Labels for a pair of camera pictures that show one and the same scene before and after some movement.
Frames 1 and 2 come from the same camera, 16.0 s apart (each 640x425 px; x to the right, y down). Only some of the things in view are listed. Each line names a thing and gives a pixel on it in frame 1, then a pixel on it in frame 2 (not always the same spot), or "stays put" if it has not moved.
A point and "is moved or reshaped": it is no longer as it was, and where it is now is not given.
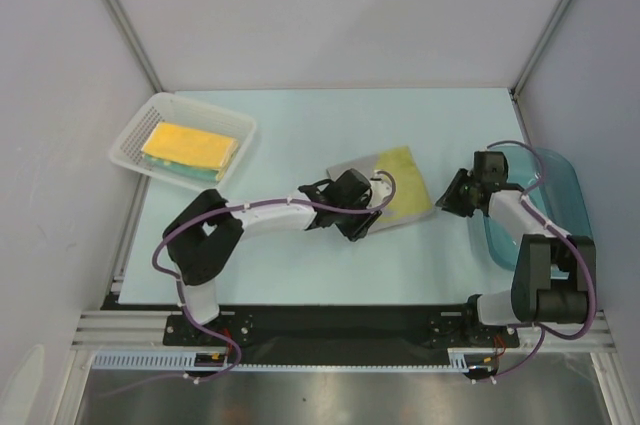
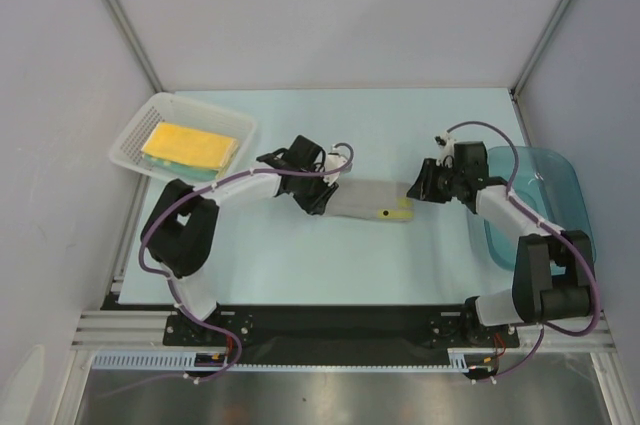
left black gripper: x=359 y=231 to x=317 y=205
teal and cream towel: x=210 y=174 stays put
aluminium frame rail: x=118 y=331 stays put
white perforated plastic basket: x=185 y=142 stays put
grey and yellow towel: x=410 y=198 is moved or reshaped
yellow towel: x=191 y=145 stays put
